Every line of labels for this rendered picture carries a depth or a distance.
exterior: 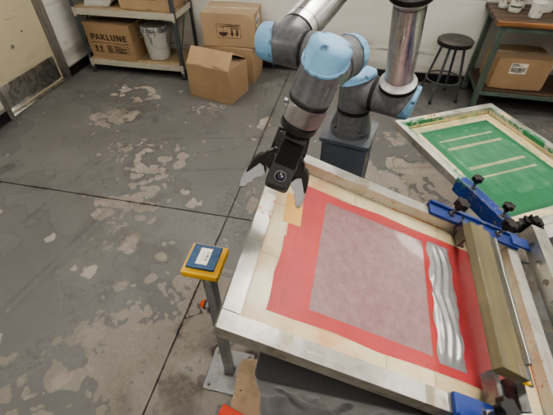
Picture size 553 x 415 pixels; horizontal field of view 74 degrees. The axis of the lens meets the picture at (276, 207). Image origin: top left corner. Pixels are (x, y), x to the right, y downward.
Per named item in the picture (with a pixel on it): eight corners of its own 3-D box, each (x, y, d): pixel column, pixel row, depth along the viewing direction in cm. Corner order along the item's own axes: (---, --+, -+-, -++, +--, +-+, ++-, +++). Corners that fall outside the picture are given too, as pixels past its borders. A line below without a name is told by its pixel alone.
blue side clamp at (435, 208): (418, 224, 111) (432, 210, 107) (417, 212, 115) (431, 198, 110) (504, 259, 114) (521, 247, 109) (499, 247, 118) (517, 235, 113)
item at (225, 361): (202, 388, 185) (160, 279, 118) (216, 347, 201) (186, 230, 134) (244, 398, 182) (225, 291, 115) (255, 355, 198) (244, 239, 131)
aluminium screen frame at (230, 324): (211, 334, 68) (215, 326, 65) (276, 152, 109) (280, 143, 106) (569, 464, 75) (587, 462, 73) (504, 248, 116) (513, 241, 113)
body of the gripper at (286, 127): (302, 159, 81) (322, 114, 72) (295, 184, 75) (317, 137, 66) (269, 146, 80) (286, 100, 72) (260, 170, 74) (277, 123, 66)
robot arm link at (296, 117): (326, 118, 63) (281, 101, 62) (316, 139, 66) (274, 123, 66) (330, 98, 68) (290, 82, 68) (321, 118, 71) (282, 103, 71)
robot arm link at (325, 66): (364, 46, 60) (345, 58, 54) (337, 103, 68) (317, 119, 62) (325, 24, 61) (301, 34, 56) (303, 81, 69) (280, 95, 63)
